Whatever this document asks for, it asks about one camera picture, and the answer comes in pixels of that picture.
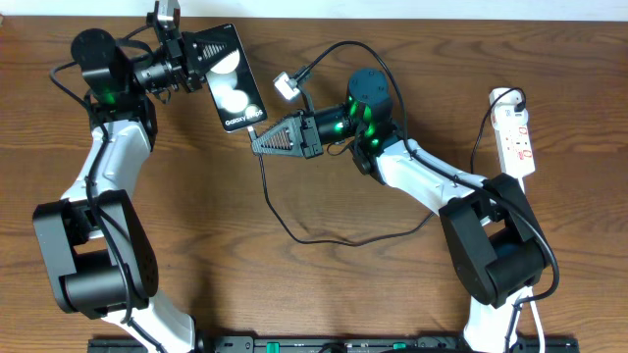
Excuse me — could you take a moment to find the black Samsung flip phone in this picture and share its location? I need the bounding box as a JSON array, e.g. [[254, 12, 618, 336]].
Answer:
[[205, 24, 268, 132]]

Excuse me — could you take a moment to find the black charging cable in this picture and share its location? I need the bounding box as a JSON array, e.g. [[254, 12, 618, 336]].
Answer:
[[246, 88, 528, 247]]

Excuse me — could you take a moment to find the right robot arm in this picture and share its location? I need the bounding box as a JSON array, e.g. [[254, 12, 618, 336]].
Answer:
[[251, 69, 557, 352]]

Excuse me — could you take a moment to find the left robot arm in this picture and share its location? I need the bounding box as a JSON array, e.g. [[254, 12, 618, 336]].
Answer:
[[32, 26, 217, 352]]

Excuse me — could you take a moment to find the white USB charger plug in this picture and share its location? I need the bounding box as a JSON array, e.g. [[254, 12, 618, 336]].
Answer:
[[505, 101, 529, 126]]

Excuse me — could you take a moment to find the white power strip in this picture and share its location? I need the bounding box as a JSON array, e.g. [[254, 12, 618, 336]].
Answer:
[[490, 87, 536, 179]]

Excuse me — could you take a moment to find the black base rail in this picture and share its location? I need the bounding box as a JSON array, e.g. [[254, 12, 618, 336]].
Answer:
[[86, 335, 580, 353]]

